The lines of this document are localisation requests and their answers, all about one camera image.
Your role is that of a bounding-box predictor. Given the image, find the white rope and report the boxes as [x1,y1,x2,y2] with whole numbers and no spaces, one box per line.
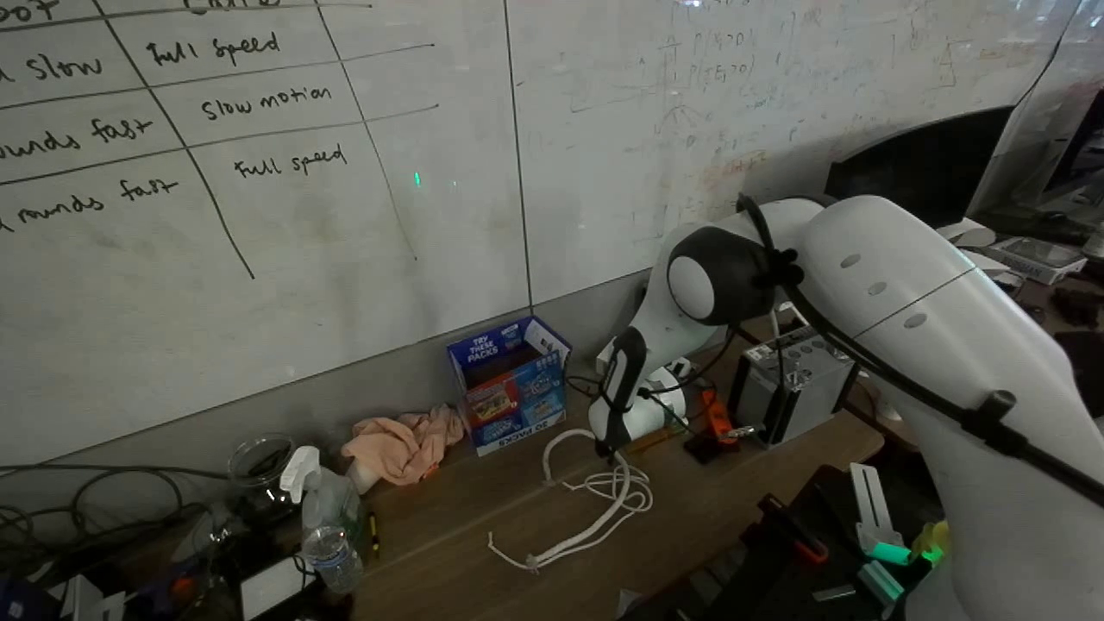
[484,424,657,575]

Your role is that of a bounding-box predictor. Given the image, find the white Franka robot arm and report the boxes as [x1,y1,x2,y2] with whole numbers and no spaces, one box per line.
[590,192,1104,621]

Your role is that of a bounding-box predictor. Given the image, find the blue cardboard box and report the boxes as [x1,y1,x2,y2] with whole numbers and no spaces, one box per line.
[449,316,574,456]

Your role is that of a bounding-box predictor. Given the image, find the grey battery box front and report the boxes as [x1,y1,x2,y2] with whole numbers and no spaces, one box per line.
[728,327,856,443]

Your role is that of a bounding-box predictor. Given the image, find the orange black power strip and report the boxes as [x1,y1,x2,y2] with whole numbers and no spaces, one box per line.
[684,385,739,462]

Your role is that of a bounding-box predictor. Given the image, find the pink cloth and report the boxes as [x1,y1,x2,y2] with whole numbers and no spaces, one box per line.
[340,405,467,494]

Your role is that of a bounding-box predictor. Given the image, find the clear spray bottle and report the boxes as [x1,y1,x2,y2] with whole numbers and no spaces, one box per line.
[279,443,364,548]

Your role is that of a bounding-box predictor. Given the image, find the plastic water bottle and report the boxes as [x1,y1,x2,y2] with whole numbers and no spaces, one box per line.
[299,524,362,592]

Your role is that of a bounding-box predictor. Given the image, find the white green tool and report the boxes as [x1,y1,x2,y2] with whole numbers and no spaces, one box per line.
[847,462,950,602]

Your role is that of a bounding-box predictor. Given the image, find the whiteboard on wall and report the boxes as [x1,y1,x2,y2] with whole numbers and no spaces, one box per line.
[0,0,1101,462]

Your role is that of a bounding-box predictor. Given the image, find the black cables on left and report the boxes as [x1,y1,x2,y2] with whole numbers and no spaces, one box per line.
[0,460,262,564]

